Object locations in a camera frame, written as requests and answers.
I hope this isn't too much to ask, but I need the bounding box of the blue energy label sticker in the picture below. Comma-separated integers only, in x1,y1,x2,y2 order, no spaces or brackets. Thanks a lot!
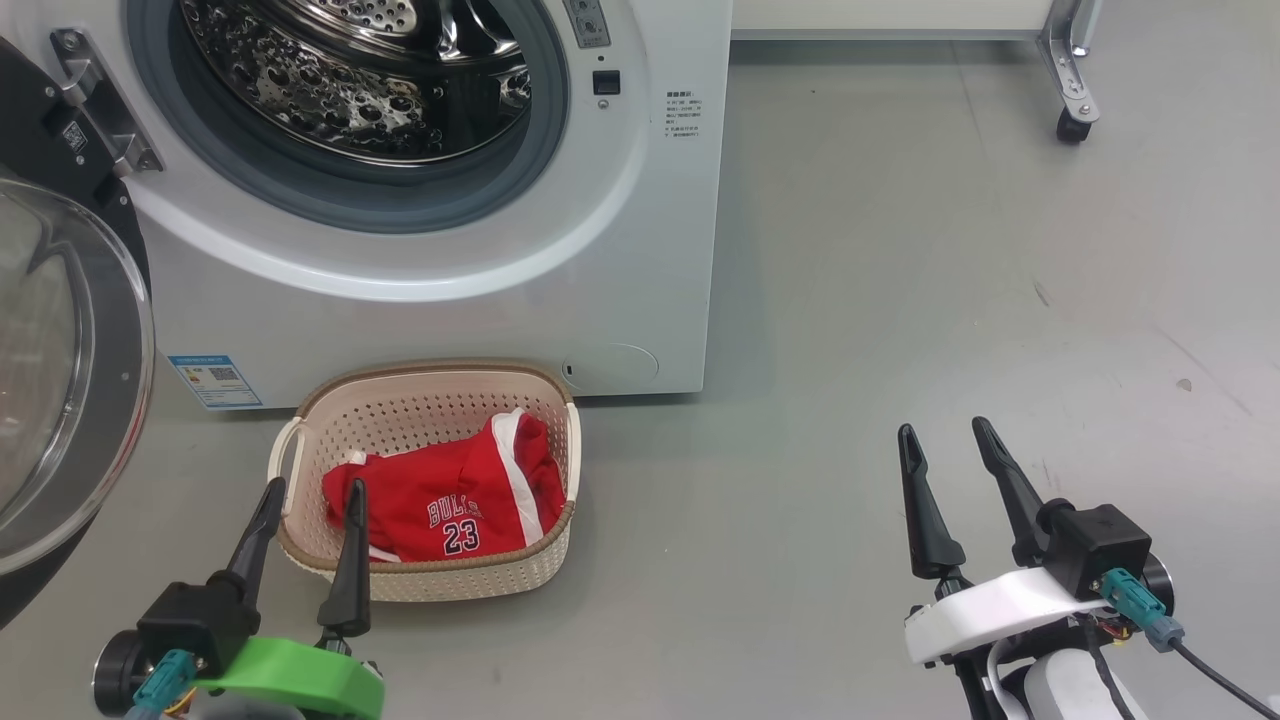
167,352,265,412

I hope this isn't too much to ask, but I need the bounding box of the cream perforated laundry basket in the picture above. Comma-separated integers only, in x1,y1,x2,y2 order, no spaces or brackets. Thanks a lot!
267,359,584,604

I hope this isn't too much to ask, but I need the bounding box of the white washing machine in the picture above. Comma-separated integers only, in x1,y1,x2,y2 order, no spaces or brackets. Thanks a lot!
0,0,735,412

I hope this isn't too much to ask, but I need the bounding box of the black cable with teal plug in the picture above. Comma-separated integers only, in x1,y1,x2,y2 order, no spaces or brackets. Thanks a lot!
1099,567,1280,720
124,648,198,720

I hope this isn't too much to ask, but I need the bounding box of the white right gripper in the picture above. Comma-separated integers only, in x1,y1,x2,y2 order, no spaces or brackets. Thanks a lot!
896,416,1112,667

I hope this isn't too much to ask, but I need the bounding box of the thin black corrugated cable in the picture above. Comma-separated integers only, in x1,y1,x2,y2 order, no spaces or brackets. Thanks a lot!
1074,612,1142,720

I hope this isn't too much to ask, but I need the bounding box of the white partition panel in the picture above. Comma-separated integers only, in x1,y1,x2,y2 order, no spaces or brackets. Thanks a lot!
730,0,1107,127

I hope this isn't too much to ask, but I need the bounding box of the red basketball jersey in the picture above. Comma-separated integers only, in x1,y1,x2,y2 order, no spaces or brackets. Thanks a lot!
321,407,567,564

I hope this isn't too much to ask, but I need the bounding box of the dark round washer door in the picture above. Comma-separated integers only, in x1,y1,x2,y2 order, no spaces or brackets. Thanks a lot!
0,28,167,631

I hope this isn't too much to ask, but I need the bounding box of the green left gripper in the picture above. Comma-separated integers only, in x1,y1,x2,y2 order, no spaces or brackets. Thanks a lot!
193,477,387,720

